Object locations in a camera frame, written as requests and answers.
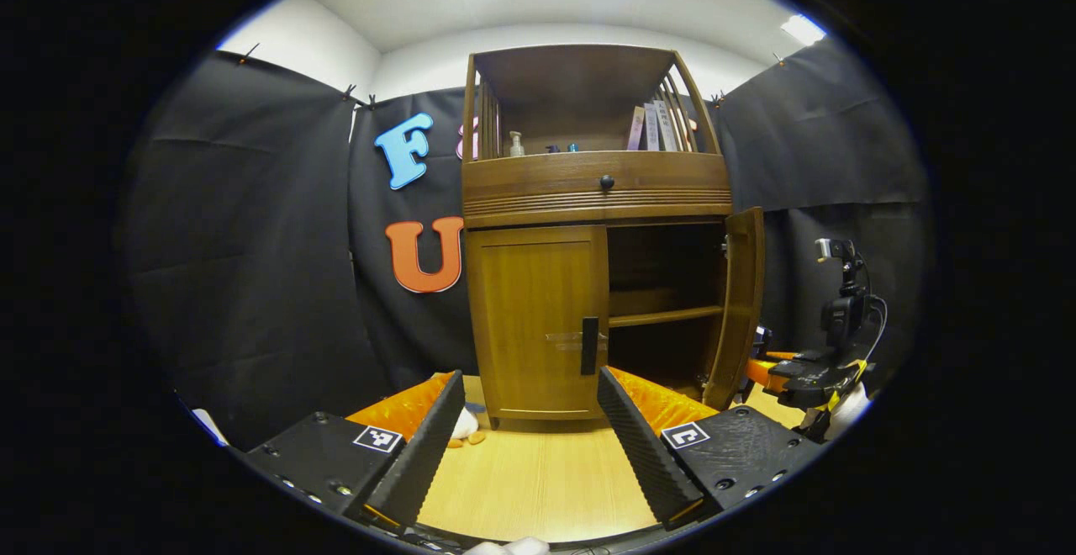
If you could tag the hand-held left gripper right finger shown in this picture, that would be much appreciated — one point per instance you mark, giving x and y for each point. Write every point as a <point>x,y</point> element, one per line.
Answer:
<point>643,454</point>

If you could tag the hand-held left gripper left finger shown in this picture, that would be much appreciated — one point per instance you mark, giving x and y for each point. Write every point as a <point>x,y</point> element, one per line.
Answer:
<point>420,462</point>

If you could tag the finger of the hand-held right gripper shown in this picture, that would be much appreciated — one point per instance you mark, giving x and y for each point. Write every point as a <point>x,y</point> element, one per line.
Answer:
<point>767,374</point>
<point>782,356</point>

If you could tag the wooden shoe cabinet door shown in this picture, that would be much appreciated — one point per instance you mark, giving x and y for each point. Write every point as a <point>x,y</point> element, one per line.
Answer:
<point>740,303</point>
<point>530,319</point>

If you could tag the wooden double-door shoe cabinet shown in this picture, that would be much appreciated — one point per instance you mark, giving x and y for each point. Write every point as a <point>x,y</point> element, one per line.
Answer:
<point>588,193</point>

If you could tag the penguin plush toy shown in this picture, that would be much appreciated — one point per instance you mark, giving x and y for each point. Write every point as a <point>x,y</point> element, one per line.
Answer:
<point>465,427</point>

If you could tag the wooden inner shelf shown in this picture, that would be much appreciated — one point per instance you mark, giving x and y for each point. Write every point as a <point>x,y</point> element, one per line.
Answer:
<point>664,316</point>

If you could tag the grey book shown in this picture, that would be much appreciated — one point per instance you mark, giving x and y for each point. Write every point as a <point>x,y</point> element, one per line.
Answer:
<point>665,124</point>

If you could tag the lavender book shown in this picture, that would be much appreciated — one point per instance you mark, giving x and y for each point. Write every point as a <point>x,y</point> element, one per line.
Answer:
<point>651,126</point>

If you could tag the black backdrop cloth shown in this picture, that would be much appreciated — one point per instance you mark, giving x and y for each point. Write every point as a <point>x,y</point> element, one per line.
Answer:
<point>252,244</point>

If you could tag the wooden drawer with black knob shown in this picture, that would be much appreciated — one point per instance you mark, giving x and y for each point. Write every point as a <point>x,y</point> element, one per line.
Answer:
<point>538,185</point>

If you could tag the small ceiling light panel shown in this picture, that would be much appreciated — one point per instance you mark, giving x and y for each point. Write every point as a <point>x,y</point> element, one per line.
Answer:
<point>803,29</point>

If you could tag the white pump bottle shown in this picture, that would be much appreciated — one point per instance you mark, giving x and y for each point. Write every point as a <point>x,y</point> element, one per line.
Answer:
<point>515,148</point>

